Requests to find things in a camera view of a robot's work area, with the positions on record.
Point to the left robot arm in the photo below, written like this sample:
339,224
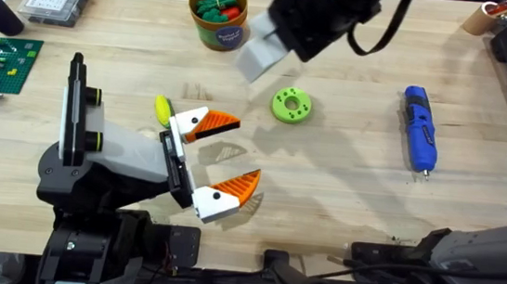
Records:
85,247

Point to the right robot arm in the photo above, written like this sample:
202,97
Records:
485,253

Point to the black upright left wrist plate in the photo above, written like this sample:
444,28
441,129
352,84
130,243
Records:
74,111

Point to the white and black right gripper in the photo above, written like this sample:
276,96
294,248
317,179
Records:
321,22

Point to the yellow toy corn cob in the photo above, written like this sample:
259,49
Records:
163,111

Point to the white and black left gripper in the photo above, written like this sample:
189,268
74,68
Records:
131,153

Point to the blue electric screwdriver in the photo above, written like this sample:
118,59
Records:
420,130

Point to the orange tub of toy vegetables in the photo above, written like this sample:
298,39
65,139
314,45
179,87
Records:
218,15

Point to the green disc with holes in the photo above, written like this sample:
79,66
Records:
291,105

